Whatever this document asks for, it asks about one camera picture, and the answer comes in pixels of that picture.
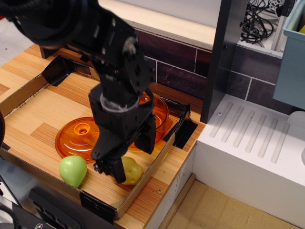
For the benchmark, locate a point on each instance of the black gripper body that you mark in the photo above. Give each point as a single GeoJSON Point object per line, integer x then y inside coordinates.
{"type": "Point", "coordinates": [118, 130]}

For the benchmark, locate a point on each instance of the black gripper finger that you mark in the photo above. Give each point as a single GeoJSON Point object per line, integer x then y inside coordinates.
{"type": "Point", "coordinates": [145, 141]}
{"type": "Point", "coordinates": [112, 167]}

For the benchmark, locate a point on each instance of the yellow toy potato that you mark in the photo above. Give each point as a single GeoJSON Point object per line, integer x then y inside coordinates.
{"type": "Point", "coordinates": [133, 171]}

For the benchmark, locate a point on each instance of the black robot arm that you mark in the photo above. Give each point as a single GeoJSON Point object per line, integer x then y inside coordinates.
{"type": "Point", "coordinates": [114, 51]}

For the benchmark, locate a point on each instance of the orange transparent pot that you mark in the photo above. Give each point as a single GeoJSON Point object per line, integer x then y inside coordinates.
{"type": "Point", "coordinates": [163, 122]}

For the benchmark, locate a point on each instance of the orange transparent pot lid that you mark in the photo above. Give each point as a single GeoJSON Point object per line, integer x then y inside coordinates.
{"type": "Point", "coordinates": [77, 138]}

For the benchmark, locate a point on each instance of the green toy pear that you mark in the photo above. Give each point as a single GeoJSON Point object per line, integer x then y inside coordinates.
{"type": "Point", "coordinates": [72, 170]}

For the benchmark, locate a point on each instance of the white dish drainer sink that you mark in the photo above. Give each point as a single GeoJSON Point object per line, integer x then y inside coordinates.
{"type": "Point", "coordinates": [255, 155]}

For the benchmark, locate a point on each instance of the teal plastic bin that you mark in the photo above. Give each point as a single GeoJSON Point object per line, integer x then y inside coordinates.
{"type": "Point", "coordinates": [290, 85]}

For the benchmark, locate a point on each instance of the dark grey vertical post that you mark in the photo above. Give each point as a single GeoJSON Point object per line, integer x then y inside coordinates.
{"type": "Point", "coordinates": [228, 32]}

